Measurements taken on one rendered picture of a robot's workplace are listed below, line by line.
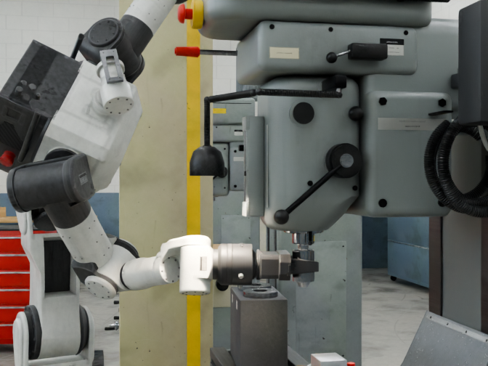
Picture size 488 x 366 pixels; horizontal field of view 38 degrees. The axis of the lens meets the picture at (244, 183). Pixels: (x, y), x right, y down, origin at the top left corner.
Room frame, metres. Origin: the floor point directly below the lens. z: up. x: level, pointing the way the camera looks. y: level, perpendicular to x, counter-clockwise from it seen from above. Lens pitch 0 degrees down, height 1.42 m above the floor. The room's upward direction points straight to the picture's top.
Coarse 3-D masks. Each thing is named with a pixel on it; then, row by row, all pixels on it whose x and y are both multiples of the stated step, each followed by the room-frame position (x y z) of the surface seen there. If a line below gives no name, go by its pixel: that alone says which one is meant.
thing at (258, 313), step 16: (240, 288) 1.88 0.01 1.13; (256, 288) 1.84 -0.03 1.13; (272, 288) 1.92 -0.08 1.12; (240, 304) 1.74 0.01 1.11; (256, 304) 1.74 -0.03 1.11; (272, 304) 1.75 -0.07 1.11; (240, 320) 1.74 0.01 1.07; (256, 320) 1.74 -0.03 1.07; (272, 320) 1.75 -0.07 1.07; (240, 336) 1.74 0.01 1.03; (256, 336) 1.74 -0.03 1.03; (272, 336) 1.75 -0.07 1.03; (240, 352) 1.74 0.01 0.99; (256, 352) 1.74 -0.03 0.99; (272, 352) 1.75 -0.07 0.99
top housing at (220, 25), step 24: (216, 0) 1.37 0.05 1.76; (240, 0) 1.36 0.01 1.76; (264, 0) 1.37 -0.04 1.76; (288, 0) 1.38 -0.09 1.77; (312, 0) 1.39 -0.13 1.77; (336, 0) 1.40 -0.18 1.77; (360, 0) 1.41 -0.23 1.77; (384, 0) 1.42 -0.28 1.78; (216, 24) 1.43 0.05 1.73; (240, 24) 1.43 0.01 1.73; (360, 24) 1.43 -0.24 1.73; (384, 24) 1.44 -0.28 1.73; (408, 24) 1.44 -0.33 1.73
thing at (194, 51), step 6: (174, 48) 1.56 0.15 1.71; (180, 48) 1.56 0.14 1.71; (186, 48) 1.56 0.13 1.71; (192, 48) 1.56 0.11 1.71; (198, 48) 1.56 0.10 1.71; (180, 54) 1.56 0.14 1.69; (186, 54) 1.56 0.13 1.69; (192, 54) 1.56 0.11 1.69; (198, 54) 1.57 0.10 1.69; (204, 54) 1.58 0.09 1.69; (210, 54) 1.58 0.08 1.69; (216, 54) 1.58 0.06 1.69; (222, 54) 1.58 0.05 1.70; (228, 54) 1.58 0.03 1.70; (234, 54) 1.59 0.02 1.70
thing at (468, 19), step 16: (480, 0) 1.21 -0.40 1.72; (464, 16) 1.25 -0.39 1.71; (480, 16) 1.20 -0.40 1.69; (464, 32) 1.25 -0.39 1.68; (480, 32) 1.20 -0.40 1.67; (464, 48) 1.25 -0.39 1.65; (480, 48) 1.20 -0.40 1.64; (464, 64) 1.25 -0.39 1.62; (480, 64) 1.20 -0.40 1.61; (464, 80) 1.25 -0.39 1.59; (480, 80) 1.20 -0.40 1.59; (464, 96) 1.25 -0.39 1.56; (480, 96) 1.20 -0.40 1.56; (464, 112) 1.25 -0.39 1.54; (480, 112) 1.20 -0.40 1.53
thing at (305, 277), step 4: (296, 256) 1.50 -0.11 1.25; (300, 256) 1.50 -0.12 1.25; (304, 256) 1.50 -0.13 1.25; (308, 256) 1.50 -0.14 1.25; (312, 256) 1.51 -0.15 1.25; (308, 260) 1.50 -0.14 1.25; (312, 260) 1.51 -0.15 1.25; (312, 272) 1.51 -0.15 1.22; (296, 276) 1.50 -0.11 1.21; (300, 276) 1.50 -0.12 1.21; (304, 276) 1.50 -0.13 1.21; (308, 276) 1.50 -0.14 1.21; (312, 276) 1.51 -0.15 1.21; (296, 280) 1.50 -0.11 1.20; (300, 280) 1.50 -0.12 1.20; (304, 280) 1.50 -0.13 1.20; (308, 280) 1.50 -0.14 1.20; (312, 280) 1.51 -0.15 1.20
